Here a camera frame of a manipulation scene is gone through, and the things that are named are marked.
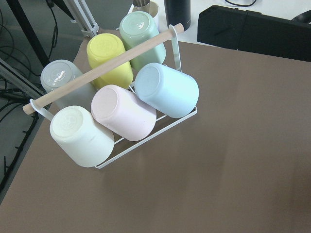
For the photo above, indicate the grey cup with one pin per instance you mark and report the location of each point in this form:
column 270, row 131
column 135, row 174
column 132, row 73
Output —
column 61, row 72

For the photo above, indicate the yellow cup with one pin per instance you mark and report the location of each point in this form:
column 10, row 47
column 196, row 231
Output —
column 103, row 48

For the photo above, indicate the cream cup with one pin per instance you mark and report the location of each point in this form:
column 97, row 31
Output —
column 83, row 139

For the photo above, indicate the blue cup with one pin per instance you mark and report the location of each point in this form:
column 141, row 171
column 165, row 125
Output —
column 170, row 91

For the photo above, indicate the white wire cup rack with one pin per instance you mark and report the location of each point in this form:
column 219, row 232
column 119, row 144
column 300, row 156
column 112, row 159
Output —
column 30, row 108

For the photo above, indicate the wooden rack handle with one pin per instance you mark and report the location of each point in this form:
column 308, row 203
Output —
column 113, row 63

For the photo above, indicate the pink cup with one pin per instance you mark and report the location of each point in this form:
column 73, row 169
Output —
column 122, row 112

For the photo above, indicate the green cup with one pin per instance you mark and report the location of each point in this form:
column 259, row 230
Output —
column 136, row 28

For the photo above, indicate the black box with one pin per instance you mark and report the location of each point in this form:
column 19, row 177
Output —
column 254, row 32

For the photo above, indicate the black tumbler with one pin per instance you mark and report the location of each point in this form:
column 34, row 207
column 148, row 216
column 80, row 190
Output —
column 178, row 11

